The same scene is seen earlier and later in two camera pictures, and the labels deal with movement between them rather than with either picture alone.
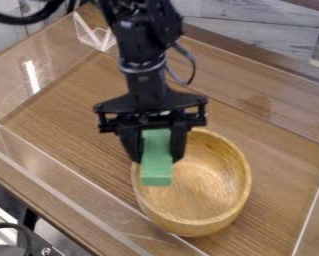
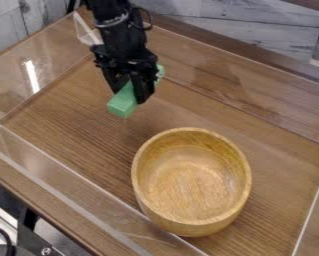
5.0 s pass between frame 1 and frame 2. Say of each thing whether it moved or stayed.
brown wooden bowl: stayed
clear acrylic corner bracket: stayed
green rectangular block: moved
